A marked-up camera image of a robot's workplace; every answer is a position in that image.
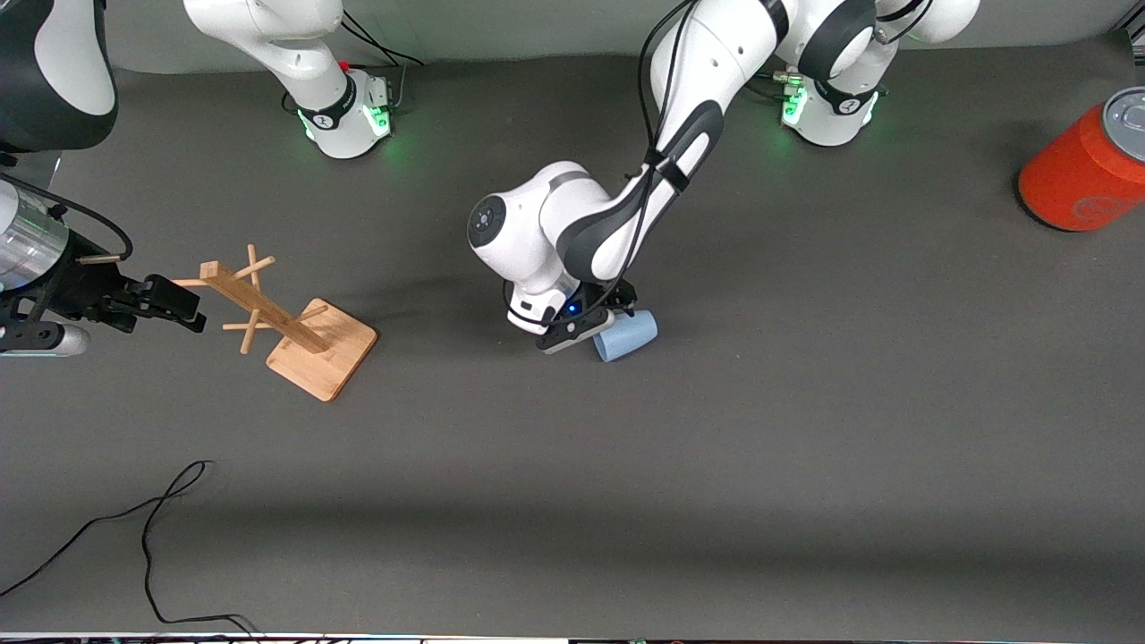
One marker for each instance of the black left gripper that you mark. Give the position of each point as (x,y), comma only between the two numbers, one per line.
(617,293)

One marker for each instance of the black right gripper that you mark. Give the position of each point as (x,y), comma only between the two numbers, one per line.
(79,288)

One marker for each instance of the light blue plastic cup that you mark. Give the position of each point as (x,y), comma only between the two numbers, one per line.
(631,338)

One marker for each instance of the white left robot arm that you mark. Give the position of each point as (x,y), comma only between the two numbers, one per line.
(537,215)

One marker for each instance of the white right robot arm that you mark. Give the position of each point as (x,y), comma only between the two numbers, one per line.
(318,54)

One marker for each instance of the wooden cup rack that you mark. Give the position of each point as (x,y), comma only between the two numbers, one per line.
(322,358)

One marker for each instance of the orange can with grey lid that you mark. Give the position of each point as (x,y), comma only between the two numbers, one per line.
(1082,174)

